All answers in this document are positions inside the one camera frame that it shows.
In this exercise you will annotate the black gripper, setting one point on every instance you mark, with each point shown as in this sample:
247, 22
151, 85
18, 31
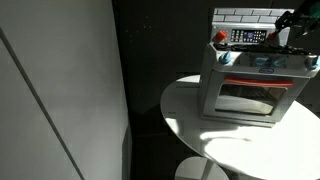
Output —
305, 26

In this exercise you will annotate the black stove burner grate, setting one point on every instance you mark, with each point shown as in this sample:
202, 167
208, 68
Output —
260, 48

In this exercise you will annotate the blue stove knob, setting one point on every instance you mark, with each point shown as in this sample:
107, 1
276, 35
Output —
277, 61
225, 58
261, 61
312, 62

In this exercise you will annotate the big red stove knob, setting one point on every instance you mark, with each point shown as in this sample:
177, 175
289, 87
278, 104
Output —
220, 36

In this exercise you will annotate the grey toy stove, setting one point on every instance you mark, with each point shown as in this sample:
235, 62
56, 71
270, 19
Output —
246, 83

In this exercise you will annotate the white round table base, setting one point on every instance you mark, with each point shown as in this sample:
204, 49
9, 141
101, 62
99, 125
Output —
200, 169

